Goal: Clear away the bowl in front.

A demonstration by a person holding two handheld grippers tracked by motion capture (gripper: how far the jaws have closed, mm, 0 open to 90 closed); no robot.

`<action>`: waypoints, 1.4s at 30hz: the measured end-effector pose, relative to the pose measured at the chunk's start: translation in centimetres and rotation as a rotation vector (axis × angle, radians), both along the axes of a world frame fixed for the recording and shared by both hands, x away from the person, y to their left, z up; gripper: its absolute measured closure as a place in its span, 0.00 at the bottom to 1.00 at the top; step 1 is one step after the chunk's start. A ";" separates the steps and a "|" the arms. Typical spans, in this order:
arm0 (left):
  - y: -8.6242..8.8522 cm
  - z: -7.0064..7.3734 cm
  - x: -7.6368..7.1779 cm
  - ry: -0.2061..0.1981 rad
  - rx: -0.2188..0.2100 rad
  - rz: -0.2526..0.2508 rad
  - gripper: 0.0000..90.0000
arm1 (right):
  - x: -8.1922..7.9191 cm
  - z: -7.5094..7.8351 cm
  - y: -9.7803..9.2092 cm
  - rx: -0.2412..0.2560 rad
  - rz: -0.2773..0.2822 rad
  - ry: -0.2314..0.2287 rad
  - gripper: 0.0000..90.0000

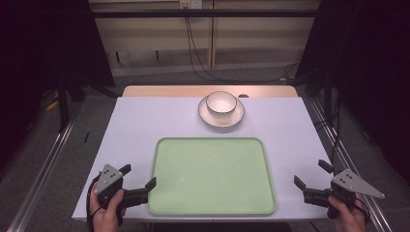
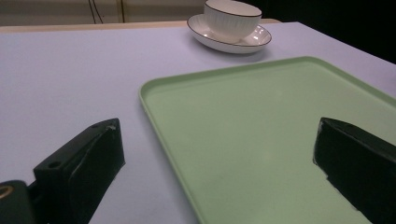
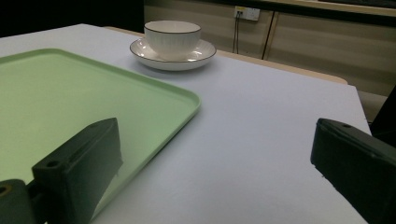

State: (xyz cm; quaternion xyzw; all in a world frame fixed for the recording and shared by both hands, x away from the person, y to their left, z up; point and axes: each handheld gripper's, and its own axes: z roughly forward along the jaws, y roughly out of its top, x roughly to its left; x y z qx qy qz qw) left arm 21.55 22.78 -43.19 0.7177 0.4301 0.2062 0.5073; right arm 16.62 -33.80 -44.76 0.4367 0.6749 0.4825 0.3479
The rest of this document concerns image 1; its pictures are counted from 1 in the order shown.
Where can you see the wooden table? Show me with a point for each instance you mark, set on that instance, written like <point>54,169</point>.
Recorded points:
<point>167,91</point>

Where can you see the yellow floor object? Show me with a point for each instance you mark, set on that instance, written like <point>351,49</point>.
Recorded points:
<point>52,103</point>

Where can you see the white plate with dark rim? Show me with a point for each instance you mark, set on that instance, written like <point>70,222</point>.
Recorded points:
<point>222,121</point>

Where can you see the light green tray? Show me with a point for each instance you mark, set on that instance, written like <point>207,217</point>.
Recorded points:
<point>211,177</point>

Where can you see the white table cover sheet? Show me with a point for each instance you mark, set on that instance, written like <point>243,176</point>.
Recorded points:
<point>135,129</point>

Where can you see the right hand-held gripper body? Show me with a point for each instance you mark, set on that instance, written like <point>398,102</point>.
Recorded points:
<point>351,185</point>

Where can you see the small black stick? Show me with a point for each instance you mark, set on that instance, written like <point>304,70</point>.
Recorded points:
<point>86,137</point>

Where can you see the black horizontal bar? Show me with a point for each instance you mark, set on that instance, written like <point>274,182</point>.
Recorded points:
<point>199,13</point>

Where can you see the white bowl with dark rim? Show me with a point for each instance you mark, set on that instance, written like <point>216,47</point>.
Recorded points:
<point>221,103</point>

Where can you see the black curtain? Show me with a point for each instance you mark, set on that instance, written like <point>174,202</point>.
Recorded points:
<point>45,48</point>
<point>370,64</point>

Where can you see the person's right hand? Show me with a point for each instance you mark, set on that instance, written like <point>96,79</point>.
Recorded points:
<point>349,219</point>

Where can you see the white wall socket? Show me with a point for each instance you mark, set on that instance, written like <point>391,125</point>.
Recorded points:
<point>190,3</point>

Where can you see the metal floor rail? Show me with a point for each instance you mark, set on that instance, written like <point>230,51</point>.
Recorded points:
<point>42,167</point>
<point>351,161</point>

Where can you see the person's left hand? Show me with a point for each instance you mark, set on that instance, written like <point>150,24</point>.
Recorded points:
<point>104,219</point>

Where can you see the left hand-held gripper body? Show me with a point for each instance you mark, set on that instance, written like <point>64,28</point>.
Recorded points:
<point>109,180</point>

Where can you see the black metal stand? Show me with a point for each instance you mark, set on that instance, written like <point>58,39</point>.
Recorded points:
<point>63,103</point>

